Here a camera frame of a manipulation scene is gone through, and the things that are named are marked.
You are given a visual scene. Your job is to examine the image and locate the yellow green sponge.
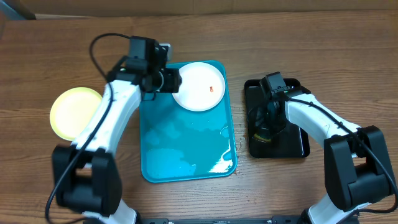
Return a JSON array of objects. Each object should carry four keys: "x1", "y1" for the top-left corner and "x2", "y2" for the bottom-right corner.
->
[{"x1": 253, "y1": 134, "x2": 272, "y2": 142}]

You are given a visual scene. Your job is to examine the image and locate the white plate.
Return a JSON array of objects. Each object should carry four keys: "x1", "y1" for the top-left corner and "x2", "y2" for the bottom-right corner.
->
[{"x1": 172, "y1": 62, "x2": 226, "y2": 112}]

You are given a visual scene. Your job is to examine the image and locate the yellow plate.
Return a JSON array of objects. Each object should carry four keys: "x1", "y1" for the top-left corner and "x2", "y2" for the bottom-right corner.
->
[{"x1": 49, "y1": 87, "x2": 102, "y2": 141}]

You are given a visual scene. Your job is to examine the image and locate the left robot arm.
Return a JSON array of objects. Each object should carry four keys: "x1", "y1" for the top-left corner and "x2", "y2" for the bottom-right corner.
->
[{"x1": 44, "y1": 35, "x2": 182, "y2": 223}]

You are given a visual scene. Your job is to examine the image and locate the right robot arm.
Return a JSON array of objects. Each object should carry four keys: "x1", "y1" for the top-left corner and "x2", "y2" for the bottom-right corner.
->
[{"x1": 244, "y1": 72, "x2": 397, "y2": 223}]

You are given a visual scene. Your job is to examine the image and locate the black tray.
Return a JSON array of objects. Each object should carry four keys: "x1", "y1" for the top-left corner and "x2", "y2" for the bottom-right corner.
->
[{"x1": 244, "y1": 79, "x2": 310, "y2": 158}]

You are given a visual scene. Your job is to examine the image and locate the teal plastic tray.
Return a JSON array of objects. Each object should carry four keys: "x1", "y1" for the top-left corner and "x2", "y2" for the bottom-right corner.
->
[{"x1": 138, "y1": 60, "x2": 238, "y2": 184}]

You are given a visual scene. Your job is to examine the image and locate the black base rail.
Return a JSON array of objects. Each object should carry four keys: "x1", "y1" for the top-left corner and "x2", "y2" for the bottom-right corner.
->
[{"x1": 136, "y1": 215, "x2": 309, "y2": 224}]

